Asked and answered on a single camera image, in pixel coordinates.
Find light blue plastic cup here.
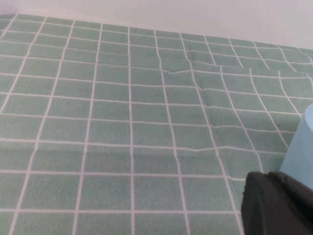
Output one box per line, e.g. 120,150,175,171
278,102,313,190

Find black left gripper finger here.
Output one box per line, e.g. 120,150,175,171
241,171,313,235

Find green checked tablecloth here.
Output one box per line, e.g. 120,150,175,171
0,13,313,235

